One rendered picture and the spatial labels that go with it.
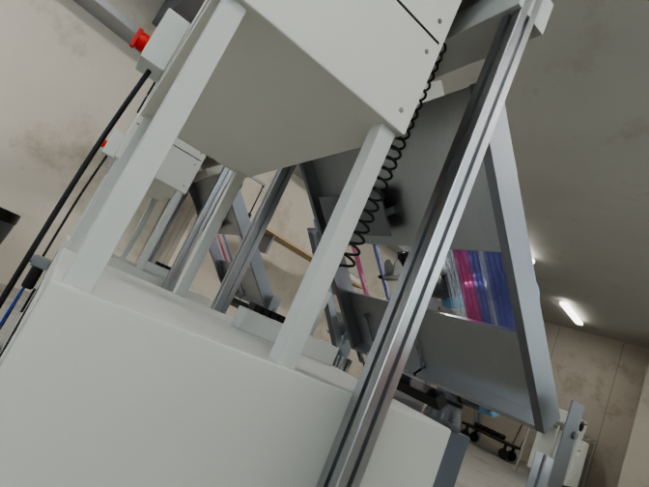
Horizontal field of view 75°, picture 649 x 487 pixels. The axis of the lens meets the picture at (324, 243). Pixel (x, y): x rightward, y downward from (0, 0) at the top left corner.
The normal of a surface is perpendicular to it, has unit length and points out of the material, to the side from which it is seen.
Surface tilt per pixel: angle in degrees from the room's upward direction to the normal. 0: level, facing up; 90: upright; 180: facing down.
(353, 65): 90
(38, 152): 90
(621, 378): 90
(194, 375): 90
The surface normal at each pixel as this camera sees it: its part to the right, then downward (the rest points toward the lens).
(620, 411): -0.63, -0.43
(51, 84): 0.66, 0.13
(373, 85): 0.51, 0.04
